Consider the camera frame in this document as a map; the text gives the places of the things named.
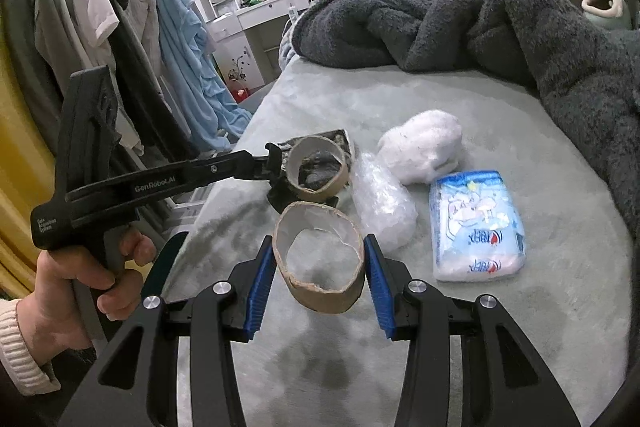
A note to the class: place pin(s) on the dark grey fleece blanket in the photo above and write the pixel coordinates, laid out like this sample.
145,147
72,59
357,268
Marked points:
525,37

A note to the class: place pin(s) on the white cloth ball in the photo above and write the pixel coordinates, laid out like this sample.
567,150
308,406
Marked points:
420,147

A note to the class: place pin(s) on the light blue robe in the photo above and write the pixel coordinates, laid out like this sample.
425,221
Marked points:
192,57

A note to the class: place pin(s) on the bed with grey sheet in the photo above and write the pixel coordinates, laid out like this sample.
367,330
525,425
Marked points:
500,332

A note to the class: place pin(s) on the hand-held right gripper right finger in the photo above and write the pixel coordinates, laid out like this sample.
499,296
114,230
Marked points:
378,289

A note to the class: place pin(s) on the white hanging shirt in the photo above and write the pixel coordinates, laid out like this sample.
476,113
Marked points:
92,7

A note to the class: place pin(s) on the small cardboard tape roll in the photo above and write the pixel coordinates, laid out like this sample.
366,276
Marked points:
325,189

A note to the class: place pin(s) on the white dressing table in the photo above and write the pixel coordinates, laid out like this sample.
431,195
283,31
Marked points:
250,14

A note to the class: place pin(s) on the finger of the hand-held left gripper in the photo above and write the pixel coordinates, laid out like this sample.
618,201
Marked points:
235,167

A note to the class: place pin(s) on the wide cardboard tape roll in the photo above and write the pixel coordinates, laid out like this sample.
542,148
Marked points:
320,292

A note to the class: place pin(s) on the person's left forearm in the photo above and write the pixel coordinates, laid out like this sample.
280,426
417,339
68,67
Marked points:
17,342

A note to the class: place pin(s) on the person's left hand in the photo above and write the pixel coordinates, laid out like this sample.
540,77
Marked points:
60,302

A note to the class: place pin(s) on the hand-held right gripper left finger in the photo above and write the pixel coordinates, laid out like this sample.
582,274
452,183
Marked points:
260,289

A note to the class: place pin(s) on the clear plastic bubble wrap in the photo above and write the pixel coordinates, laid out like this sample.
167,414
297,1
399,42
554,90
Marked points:
382,202

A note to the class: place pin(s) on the blue patterned blanket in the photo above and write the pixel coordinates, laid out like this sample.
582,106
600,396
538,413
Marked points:
289,44

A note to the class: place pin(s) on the black trash bin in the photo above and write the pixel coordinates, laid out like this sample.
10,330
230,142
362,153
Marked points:
167,264

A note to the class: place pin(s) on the small red item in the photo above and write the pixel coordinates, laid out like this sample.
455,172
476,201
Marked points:
241,93

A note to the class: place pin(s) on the yellow curtain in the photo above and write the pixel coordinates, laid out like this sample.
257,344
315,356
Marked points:
17,167

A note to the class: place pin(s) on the blue white tissue pack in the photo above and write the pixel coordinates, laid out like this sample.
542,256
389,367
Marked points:
475,232

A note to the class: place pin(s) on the olive grey knit sweater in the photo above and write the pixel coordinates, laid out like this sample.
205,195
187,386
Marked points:
50,22

